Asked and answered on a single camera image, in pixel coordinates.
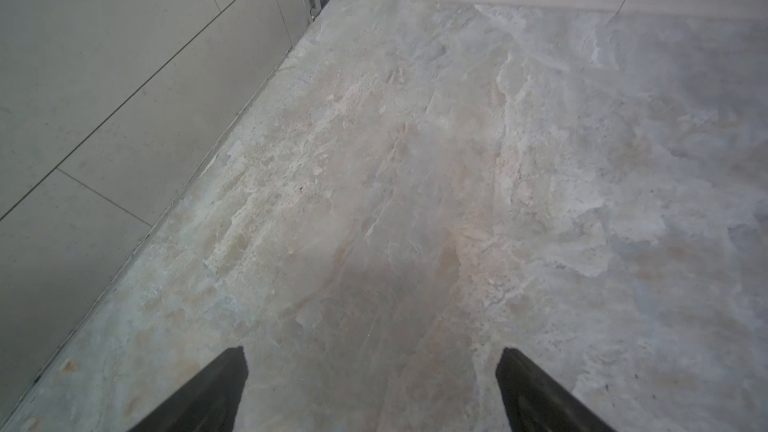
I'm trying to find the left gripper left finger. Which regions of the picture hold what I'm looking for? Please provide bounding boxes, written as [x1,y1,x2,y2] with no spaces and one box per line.
[130,346,248,432]

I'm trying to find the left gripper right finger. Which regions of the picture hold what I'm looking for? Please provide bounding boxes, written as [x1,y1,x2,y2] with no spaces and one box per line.
[495,348,615,432]

